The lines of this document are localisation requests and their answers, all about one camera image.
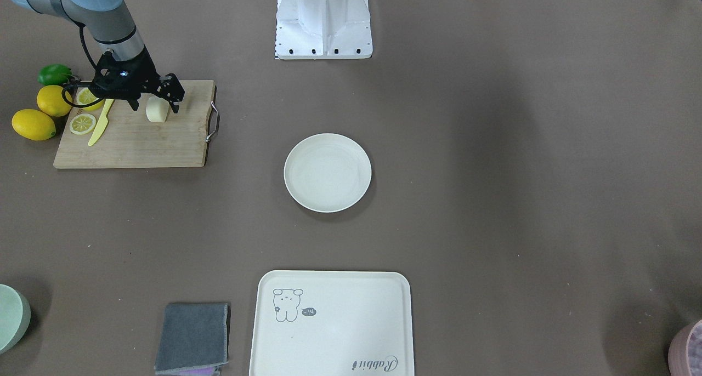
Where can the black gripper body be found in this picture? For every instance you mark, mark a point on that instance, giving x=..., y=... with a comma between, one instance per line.
x=147, y=73

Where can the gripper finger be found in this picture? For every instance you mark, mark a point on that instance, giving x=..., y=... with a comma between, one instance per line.
x=134, y=103
x=172, y=91

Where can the cream round plate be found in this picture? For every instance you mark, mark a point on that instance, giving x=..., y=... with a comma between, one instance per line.
x=327, y=172

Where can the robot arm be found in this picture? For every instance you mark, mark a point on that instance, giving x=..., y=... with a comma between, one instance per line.
x=109, y=22

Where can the cream rabbit tray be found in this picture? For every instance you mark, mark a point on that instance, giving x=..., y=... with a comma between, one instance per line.
x=332, y=323

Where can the lemon half slice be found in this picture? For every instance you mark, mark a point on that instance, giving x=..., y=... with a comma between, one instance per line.
x=82, y=124
x=87, y=100

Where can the yellow plastic knife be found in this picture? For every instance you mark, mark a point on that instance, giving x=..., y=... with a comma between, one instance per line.
x=101, y=123

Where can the wooden cutting board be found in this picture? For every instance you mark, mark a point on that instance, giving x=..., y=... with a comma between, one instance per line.
x=131, y=141

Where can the green lime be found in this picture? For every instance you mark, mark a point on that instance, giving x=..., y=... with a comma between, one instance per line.
x=54, y=75

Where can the yellow whole lemon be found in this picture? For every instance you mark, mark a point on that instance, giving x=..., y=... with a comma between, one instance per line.
x=33, y=124
x=50, y=100

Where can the light green bowl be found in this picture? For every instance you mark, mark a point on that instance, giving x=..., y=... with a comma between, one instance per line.
x=15, y=317

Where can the grey folded cloth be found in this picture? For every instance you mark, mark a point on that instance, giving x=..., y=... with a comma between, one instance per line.
x=194, y=339

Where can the pink bowl with ice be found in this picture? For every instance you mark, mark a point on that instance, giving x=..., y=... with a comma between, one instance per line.
x=685, y=351

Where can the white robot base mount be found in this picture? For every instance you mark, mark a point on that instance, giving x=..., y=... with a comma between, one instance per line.
x=323, y=30

